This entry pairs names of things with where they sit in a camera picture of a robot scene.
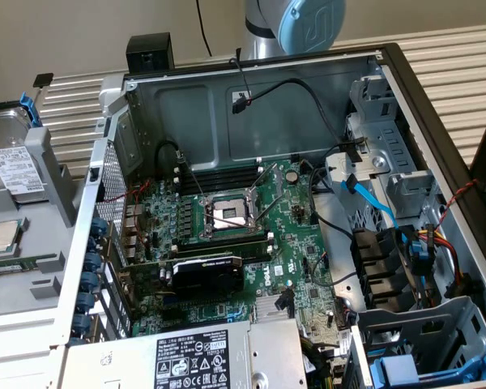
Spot red yellow power wire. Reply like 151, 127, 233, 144
415, 224, 484, 301

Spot hard disk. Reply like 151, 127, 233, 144
0, 92, 50, 204

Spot empty blue disk carrier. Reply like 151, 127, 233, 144
366, 336, 486, 389

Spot black RAM slots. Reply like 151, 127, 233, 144
172, 231, 275, 263
173, 160, 265, 192

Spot CPU socket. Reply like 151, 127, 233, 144
198, 190, 268, 241

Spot silver socket cover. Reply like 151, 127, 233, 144
246, 161, 285, 223

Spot thin metal locking lever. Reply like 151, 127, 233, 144
180, 156, 207, 202

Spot open grey PC case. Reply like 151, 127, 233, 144
50, 42, 486, 389

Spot green motherboard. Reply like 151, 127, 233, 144
121, 156, 352, 368

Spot black graphics card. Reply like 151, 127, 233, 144
119, 253, 246, 301

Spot silver chipset heat sink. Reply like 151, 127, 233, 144
254, 295, 296, 324

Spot grey metal drive cage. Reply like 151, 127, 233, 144
346, 76, 441, 222

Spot blue card retention latch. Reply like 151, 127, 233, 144
70, 216, 109, 337

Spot grey power supply unit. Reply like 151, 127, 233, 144
64, 318, 309, 389

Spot blue SATA plug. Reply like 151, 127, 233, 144
403, 237, 435, 277

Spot grey parts rack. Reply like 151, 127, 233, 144
0, 127, 87, 321

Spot blue hard drive caddies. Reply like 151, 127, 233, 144
355, 294, 486, 384

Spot green RAM stick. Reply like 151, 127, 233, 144
0, 259, 40, 277

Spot silver CPU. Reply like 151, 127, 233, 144
0, 218, 30, 257

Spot black switch with cable loop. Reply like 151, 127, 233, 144
156, 139, 190, 173

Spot black cable with plug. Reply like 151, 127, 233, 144
230, 77, 368, 163

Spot thin black looped wire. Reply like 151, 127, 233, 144
309, 143, 360, 240

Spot thin panel wire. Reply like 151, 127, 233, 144
305, 250, 360, 287

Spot blue flat SATA wire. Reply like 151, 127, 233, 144
341, 173, 411, 246

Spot black plastic duct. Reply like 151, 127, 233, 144
350, 227, 416, 314

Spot thin black hanging cable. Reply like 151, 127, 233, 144
195, 0, 212, 57

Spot black yellow supply wire bundle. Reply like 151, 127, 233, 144
299, 336, 349, 389

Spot red black twisted wire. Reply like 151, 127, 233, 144
435, 177, 480, 229

